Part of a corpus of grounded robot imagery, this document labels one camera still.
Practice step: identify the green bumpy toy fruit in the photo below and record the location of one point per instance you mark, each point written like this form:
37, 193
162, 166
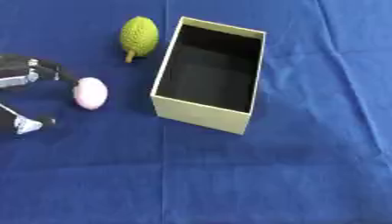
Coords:
139, 36

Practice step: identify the tan cardboard box black inside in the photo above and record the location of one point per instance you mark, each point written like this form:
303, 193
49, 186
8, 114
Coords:
212, 73

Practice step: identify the pink egg-shaped toy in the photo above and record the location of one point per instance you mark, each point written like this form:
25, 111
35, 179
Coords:
91, 93

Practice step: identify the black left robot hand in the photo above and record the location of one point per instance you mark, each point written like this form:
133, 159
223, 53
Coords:
15, 68

